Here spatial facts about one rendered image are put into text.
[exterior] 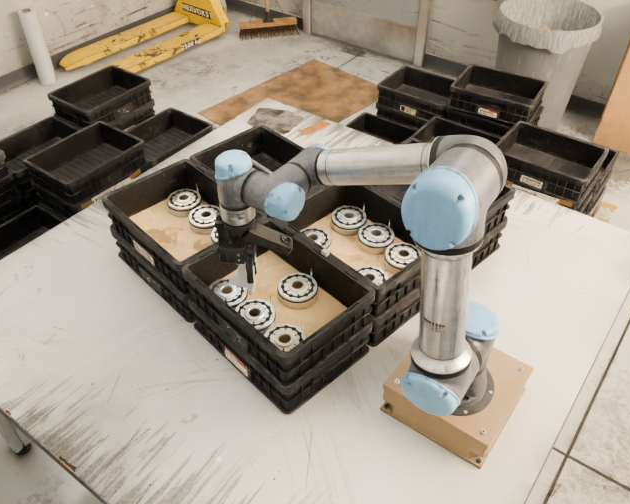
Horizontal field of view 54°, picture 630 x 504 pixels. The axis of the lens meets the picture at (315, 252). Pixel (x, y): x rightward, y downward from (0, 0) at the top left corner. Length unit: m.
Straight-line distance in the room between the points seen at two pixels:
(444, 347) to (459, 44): 3.56
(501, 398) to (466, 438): 0.13
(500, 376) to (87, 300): 1.14
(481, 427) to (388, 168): 0.62
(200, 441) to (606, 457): 1.51
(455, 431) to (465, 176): 0.66
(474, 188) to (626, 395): 1.83
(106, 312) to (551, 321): 1.24
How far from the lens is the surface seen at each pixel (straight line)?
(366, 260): 1.69
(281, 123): 2.53
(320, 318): 1.54
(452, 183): 0.94
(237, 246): 1.37
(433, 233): 0.97
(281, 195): 1.19
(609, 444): 2.53
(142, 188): 1.89
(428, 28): 4.62
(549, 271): 1.98
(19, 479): 2.45
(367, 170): 1.19
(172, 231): 1.83
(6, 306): 1.95
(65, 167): 2.86
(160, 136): 3.17
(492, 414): 1.46
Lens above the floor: 1.98
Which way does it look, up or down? 42 degrees down
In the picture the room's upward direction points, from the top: straight up
